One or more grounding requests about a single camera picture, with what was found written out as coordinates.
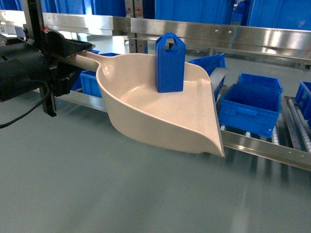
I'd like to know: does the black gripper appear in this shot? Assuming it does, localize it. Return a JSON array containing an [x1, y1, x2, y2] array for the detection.
[[38, 30, 95, 117]]

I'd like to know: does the blue plastic part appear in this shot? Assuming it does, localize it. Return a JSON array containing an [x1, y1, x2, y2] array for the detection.
[[155, 33, 186, 93]]

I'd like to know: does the beige plastic dustpan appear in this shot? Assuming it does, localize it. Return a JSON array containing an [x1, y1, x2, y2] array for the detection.
[[60, 52, 225, 157]]

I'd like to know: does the blue bin front left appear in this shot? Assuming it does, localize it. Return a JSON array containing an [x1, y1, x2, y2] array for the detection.
[[71, 70, 102, 98]]

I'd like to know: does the blue bin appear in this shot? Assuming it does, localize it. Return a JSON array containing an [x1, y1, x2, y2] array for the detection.
[[237, 73, 284, 93], [71, 70, 102, 98], [218, 84, 281, 138], [295, 81, 311, 121], [189, 53, 228, 101]]

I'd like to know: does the blue bin rear left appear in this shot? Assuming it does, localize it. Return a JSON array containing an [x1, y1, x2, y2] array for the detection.
[[189, 53, 228, 101]]

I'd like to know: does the blue bin front right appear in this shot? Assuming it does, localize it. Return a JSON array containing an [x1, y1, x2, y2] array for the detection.
[[218, 84, 281, 138]]

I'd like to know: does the blue bin rear right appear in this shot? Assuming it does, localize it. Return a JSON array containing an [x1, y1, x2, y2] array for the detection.
[[237, 73, 284, 93]]

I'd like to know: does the blue bin far right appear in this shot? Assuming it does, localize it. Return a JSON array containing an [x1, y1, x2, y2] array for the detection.
[[295, 81, 311, 121]]

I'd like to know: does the black cable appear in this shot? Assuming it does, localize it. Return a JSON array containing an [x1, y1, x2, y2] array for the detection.
[[0, 81, 51, 129]]

